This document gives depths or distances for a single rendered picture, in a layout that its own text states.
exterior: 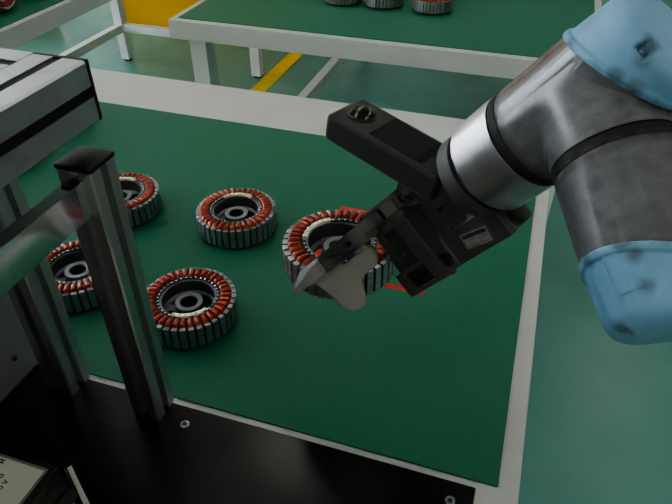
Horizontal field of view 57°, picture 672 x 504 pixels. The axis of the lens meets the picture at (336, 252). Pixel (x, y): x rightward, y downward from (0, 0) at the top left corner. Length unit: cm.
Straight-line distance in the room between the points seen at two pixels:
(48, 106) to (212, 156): 66
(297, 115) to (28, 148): 83
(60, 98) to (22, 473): 25
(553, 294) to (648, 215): 167
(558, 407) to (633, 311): 137
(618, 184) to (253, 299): 52
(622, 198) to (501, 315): 44
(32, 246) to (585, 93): 36
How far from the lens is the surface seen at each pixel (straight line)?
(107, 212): 50
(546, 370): 179
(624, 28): 39
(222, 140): 115
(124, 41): 372
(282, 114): 123
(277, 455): 61
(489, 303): 80
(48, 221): 46
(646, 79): 38
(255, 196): 91
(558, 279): 209
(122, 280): 53
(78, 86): 48
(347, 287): 55
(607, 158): 37
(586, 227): 37
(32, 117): 45
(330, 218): 64
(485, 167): 44
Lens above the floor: 128
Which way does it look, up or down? 38 degrees down
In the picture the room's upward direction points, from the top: straight up
